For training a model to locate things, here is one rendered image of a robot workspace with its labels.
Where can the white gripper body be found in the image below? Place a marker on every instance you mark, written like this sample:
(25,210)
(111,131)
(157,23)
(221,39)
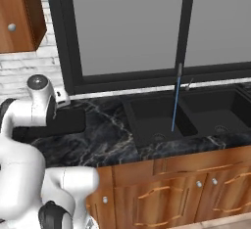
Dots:
(64,102)

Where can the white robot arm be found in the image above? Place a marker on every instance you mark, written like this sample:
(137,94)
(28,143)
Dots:
(19,171)

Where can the black tray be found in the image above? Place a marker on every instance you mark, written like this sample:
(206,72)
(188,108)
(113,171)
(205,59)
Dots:
(70,122)

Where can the black double sink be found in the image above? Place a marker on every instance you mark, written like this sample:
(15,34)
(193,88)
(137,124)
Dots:
(153,118)

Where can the narrow wooden cupboard door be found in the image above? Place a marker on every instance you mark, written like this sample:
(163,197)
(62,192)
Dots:
(103,184)

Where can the short wooden drawer front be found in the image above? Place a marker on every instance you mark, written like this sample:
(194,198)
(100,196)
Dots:
(132,173)

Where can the black framed window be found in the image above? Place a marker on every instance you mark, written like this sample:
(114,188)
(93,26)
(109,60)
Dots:
(130,27)

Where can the silver round door knob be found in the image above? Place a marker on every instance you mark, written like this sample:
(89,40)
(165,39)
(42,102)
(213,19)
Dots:
(105,200)
(214,181)
(198,184)

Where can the grey tap spout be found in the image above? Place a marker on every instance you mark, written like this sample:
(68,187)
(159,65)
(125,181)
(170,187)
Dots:
(180,69)

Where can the grey tap lever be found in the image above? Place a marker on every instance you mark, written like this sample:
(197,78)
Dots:
(189,84)

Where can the wide wooden cupboard door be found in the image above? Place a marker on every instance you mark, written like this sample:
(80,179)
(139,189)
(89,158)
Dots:
(228,193)
(157,203)

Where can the long wooden drawer front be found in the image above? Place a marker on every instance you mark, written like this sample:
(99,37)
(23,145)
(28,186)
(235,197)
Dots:
(202,161)

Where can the silver wall cupboard knob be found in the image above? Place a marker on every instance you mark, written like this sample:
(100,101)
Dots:
(11,27)

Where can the wooden wall cupboard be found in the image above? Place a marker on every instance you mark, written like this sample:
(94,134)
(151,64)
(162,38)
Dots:
(16,8)

